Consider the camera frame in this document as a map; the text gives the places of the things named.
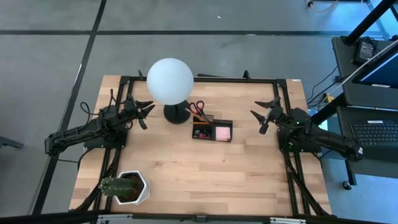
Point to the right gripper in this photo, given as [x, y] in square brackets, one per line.
[276, 113]

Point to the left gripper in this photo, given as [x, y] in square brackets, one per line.
[132, 110]

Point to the pink sticky note pad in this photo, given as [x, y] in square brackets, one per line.
[223, 133]

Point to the red and black scissors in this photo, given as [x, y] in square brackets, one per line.
[193, 107]

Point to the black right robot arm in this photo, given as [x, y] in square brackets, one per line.
[317, 135]

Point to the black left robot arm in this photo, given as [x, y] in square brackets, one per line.
[81, 132]

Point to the black mesh desk organizer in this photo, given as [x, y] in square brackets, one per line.
[213, 123]

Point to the white globe table lamp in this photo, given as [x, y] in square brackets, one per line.
[170, 81]

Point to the green cactus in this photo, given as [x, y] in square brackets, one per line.
[116, 186]

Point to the white hexagonal plant pot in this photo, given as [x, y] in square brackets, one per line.
[144, 193]

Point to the black equipment cart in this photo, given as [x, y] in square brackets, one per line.
[345, 77]

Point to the black caster wheel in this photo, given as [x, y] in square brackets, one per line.
[347, 185]

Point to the black laptop keyboard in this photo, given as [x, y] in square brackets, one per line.
[377, 133]

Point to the black power adapter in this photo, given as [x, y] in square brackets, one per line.
[365, 51]

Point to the black computer monitor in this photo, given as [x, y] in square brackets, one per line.
[384, 73]

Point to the black rig beam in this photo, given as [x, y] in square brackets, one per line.
[62, 217]

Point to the grey furniture leg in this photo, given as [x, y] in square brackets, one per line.
[11, 143]

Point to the black diagonal stand pole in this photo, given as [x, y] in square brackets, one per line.
[370, 20]

